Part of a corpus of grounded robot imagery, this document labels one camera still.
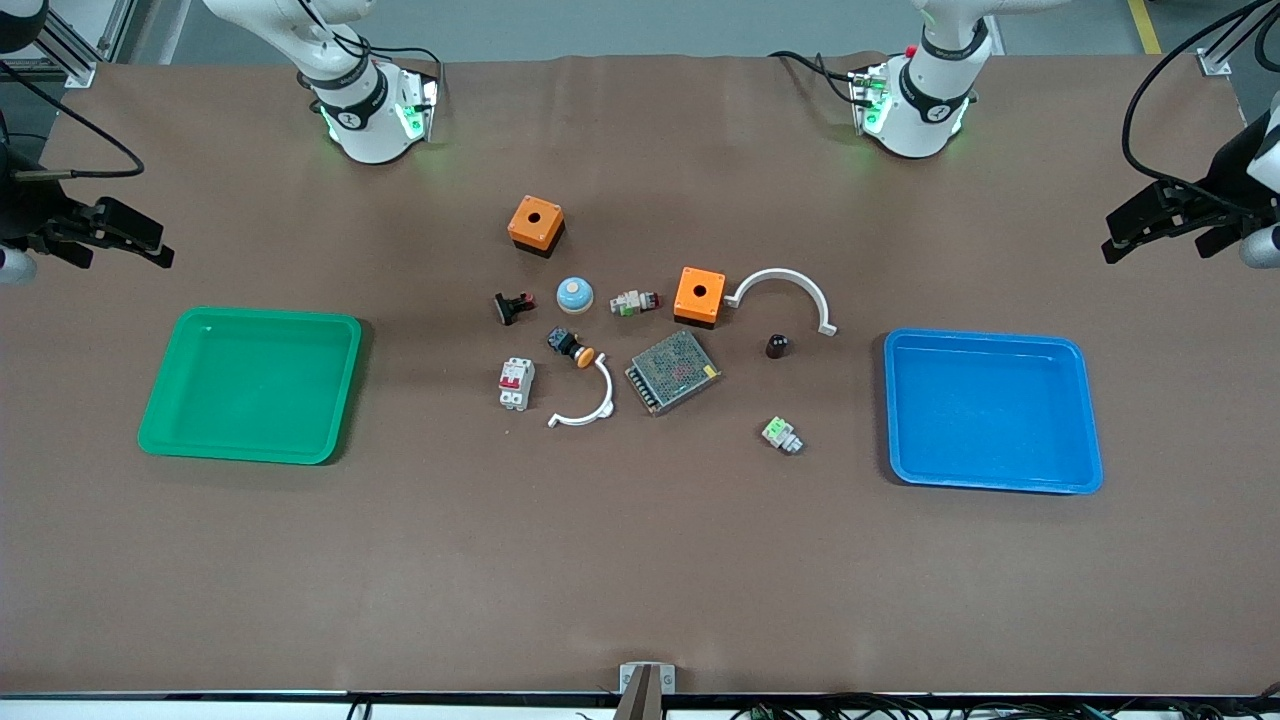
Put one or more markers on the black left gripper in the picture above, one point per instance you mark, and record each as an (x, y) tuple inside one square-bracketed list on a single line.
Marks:
[(1214, 199)]

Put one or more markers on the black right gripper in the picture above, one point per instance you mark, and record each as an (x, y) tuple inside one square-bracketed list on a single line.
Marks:
[(30, 208)]

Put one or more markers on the black cylindrical capacitor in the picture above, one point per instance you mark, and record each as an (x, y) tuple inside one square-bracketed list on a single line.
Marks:
[(777, 346)]

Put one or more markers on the white red circuit breaker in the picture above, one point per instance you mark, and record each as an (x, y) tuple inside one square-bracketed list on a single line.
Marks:
[(516, 384)]

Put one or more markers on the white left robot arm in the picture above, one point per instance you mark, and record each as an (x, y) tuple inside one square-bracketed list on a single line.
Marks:
[(930, 105)]

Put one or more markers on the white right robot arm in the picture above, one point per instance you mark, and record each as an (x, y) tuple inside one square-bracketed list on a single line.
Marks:
[(365, 110)]

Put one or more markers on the green plastic tray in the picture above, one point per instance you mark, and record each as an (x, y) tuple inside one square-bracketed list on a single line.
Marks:
[(250, 390)]

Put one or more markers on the blue plastic tray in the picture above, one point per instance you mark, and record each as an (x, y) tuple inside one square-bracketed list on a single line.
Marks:
[(990, 410)]

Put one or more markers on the orange black button box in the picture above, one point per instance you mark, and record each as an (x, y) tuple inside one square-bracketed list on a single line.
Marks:
[(535, 225), (700, 295)]

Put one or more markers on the green white terminal block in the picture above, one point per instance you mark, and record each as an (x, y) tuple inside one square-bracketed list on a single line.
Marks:
[(781, 435)]

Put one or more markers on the blue dome button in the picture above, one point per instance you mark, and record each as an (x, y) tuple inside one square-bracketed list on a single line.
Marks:
[(575, 295)]

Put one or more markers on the black orange mushroom push button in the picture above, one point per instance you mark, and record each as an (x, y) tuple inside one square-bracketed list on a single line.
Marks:
[(568, 346)]

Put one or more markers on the metal mesh power supply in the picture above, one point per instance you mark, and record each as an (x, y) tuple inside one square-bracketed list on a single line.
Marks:
[(672, 372)]

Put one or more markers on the white green red indicator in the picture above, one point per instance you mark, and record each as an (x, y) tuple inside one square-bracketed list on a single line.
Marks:
[(633, 303)]

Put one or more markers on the brown table mat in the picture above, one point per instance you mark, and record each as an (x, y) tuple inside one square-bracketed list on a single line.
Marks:
[(640, 560)]

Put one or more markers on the aluminium frame profile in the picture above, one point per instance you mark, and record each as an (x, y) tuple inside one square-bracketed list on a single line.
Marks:
[(1215, 62), (80, 55)]

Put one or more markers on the black red switch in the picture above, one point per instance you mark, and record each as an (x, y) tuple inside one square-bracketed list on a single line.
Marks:
[(512, 308)]

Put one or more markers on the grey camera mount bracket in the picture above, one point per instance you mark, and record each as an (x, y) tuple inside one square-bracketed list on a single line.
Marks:
[(645, 690)]

